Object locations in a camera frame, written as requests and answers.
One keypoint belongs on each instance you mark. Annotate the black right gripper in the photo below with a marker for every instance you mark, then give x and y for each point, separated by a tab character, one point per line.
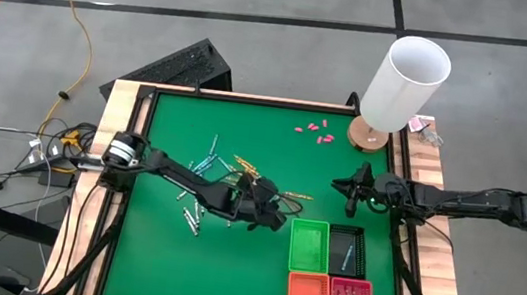
373	194

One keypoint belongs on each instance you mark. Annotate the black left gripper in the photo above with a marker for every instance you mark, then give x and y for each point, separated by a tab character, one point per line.
262	203

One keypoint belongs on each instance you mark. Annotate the yellow crayon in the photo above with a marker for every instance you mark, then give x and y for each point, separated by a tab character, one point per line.
250	170
245	162
298	195

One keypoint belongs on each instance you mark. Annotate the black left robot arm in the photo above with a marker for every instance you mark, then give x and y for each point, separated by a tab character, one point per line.
189	181

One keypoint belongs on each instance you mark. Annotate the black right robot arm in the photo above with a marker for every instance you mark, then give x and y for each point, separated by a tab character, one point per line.
463	202

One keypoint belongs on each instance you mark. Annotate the green plastic basket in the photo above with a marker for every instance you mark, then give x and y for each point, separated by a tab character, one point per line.
310	246

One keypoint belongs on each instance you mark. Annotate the black plastic basket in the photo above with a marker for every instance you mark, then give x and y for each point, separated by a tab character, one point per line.
356	272

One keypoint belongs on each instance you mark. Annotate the pink packet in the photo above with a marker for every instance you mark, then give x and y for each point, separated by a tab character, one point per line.
416	124

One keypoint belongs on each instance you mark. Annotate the clear plastic wrap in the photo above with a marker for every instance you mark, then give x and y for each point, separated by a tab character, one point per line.
431	137

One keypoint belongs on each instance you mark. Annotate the white cylinder lamp shade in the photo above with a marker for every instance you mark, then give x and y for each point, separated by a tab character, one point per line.
401	89

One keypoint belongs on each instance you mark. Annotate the black perforated case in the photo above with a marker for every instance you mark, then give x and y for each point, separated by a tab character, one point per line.
178	64

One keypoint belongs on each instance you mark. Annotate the yellow black power plug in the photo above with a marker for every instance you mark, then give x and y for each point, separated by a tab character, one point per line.
70	138

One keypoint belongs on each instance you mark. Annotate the black floor beam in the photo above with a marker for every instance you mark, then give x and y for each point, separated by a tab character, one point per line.
3	219

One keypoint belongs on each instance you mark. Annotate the black table frame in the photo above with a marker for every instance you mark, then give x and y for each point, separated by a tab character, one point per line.
274	102

